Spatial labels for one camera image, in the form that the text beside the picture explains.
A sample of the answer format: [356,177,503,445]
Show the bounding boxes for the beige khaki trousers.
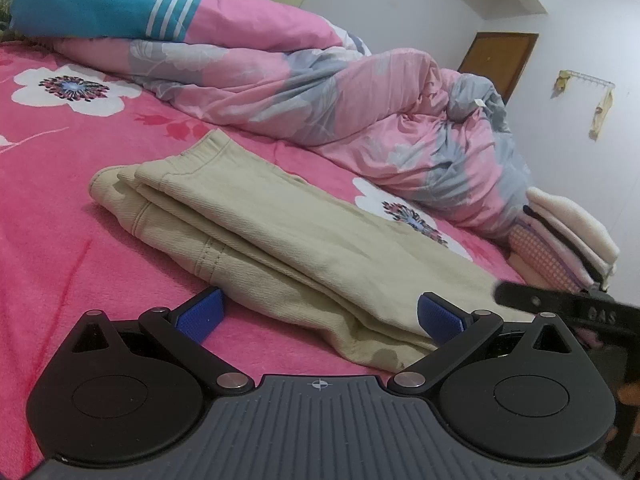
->
[89,131,496,372]

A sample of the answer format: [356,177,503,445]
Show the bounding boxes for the stack of folded clothes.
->
[508,188,620,294]

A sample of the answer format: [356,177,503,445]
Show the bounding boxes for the pink floral fleece bedsheet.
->
[0,39,532,480]

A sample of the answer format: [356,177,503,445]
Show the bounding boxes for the pink grey floral duvet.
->
[49,0,534,241]

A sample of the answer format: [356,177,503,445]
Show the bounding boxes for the brown wooden door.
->
[458,32,539,103]

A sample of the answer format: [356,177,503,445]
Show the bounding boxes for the blue pink striped pillow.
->
[9,0,352,52]

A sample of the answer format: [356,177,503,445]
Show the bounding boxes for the peeling yellow wall tape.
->
[551,70,616,142]

